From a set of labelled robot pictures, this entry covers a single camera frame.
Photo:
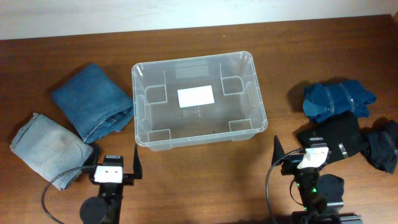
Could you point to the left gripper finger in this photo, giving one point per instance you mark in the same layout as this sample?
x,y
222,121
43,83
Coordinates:
x,y
137,167
93,158

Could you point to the light blue jeans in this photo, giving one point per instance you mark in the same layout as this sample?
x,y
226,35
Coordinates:
x,y
48,148

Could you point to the dark navy clothing bundle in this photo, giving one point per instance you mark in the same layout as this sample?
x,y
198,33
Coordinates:
x,y
381,147

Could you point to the blue taped clothing bundle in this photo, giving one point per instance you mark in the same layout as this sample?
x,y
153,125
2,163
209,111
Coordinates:
x,y
323,101

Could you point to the clear plastic storage container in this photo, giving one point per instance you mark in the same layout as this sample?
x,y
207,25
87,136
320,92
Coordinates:
x,y
238,112

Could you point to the black taped clothing bundle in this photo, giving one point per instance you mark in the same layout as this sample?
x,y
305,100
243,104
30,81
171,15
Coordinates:
x,y
340,133

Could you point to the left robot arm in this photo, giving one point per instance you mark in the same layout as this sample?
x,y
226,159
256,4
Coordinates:
x,y
105,207

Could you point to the dark blue folded jeans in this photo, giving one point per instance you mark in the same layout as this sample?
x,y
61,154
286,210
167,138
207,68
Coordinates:
x,y
94,104

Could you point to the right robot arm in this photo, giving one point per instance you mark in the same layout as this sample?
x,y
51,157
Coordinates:
x,y
321,195

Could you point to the white label in container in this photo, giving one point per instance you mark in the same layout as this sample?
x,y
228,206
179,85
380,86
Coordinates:
x,y
202,95

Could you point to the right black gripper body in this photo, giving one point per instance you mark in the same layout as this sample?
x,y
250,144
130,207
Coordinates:
x,y
291,165

